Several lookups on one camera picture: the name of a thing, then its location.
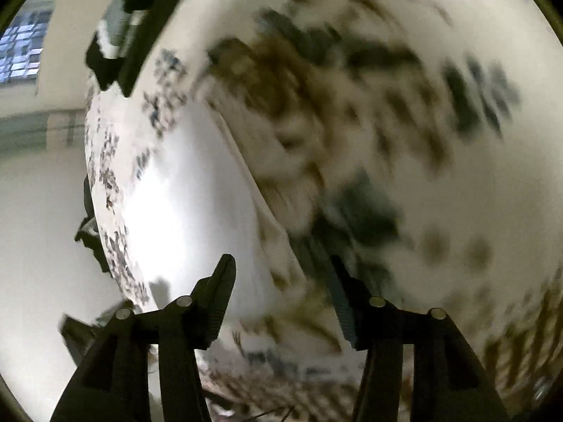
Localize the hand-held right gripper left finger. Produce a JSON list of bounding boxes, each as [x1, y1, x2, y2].
[[50, 254, 238, 422]]

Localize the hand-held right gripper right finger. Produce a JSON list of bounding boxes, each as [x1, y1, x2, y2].
[[328, 255, 511, 422]]

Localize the white t-shirt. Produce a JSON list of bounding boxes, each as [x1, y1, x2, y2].
[[125, 108, 309, 319]]

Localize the dark clothes pile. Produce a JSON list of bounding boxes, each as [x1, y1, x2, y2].
[[74, 176, 112, 274]]

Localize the folded black striped clothes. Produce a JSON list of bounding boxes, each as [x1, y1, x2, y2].
[[86, 0, 173, 98]]

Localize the bed with floral sheet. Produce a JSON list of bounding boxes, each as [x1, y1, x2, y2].
[[83, 0, 563, 422]]

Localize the green curtain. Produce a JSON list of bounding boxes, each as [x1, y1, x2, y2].
[[0, 112, 87, 149]]

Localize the barred window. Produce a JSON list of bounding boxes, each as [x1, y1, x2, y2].
[[0, 9, 56, 82]]

